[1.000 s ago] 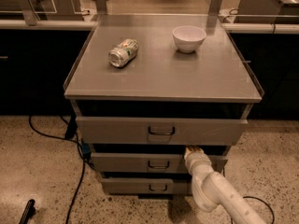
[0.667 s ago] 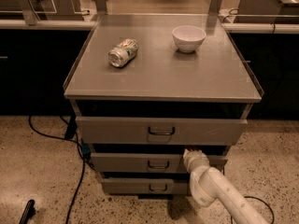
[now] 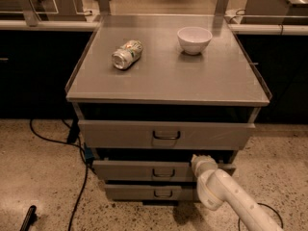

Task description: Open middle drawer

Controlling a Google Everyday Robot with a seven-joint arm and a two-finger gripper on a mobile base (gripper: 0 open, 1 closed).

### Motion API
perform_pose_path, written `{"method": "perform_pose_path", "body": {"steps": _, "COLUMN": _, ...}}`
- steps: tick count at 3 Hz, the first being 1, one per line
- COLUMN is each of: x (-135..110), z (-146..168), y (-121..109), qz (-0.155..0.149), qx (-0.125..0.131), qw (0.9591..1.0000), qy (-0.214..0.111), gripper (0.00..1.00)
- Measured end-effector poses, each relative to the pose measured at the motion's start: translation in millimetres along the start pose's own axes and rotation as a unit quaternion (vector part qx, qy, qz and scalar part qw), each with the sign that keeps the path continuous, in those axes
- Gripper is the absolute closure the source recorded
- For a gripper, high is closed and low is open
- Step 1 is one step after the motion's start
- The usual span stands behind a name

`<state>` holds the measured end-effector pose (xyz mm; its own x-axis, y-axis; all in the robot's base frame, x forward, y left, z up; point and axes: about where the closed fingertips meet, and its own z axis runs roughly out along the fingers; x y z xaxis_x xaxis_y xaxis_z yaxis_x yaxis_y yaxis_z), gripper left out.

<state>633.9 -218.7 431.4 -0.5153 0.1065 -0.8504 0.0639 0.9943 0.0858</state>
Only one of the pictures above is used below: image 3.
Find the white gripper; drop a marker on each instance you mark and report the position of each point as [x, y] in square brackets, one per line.
[203, 163]

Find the grey drawer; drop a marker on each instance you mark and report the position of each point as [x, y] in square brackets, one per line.
[151, 193]
[165, 134]
[143, 171]

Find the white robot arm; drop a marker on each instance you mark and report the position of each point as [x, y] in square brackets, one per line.
[215, 186]

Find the grey bottom drawer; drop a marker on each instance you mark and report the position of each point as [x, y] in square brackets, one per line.
[151, 193]

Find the grey drawer cabinet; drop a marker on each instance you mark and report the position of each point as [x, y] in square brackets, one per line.
[219, 85]

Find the grey top drawer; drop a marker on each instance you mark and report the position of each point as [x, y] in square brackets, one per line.
[165, 134]

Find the white ceramic bowl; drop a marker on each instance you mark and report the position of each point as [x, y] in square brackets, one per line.
[193, 40]

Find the crushed green soda can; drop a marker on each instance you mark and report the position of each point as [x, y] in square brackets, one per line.
[127, 54]

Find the black object on floor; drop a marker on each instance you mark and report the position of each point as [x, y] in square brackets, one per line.
[29, 218]

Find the grey counter ledge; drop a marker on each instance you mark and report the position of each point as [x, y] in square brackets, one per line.
[70, 26]

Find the grey right support post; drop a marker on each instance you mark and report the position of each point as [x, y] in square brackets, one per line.
[221, 7]

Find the grey left support post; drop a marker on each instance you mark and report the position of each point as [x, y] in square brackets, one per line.
[29, 13]

